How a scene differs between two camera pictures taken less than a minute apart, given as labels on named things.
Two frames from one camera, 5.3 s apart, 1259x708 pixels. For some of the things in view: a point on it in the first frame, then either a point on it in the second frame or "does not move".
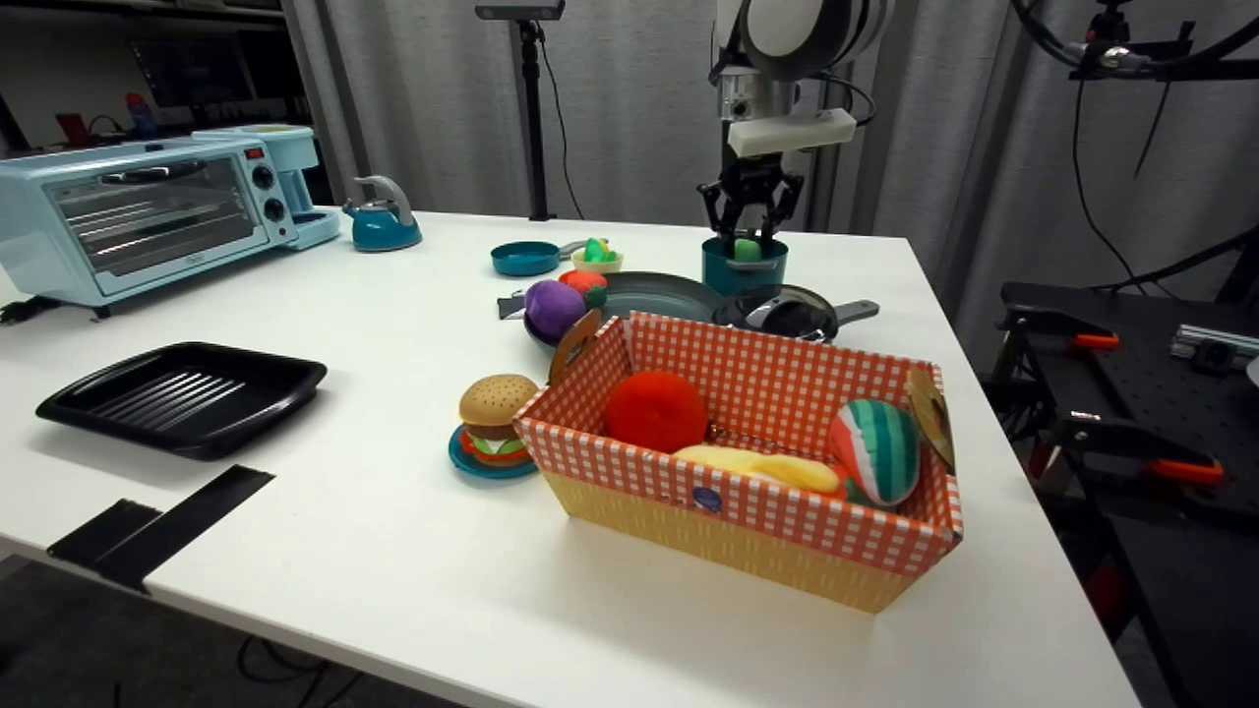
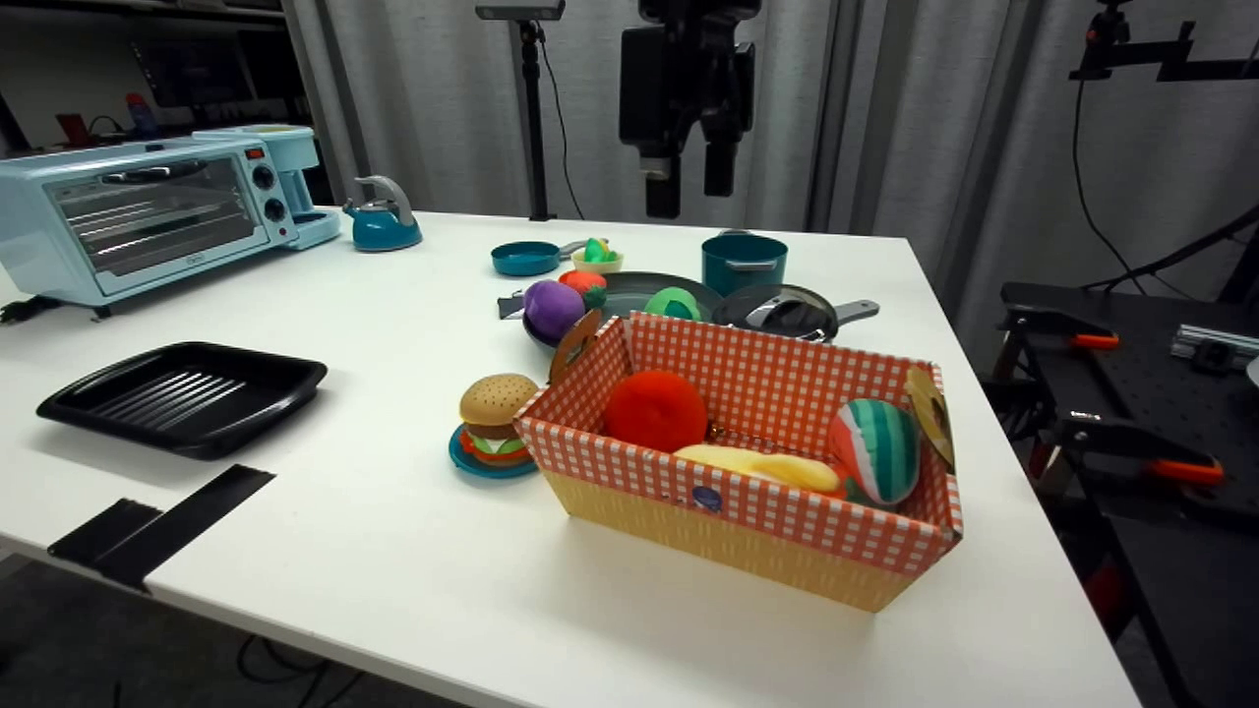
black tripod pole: (528, 15) does not move
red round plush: (660, 410) does not move
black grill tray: (191, 398) does not move
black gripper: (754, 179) to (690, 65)
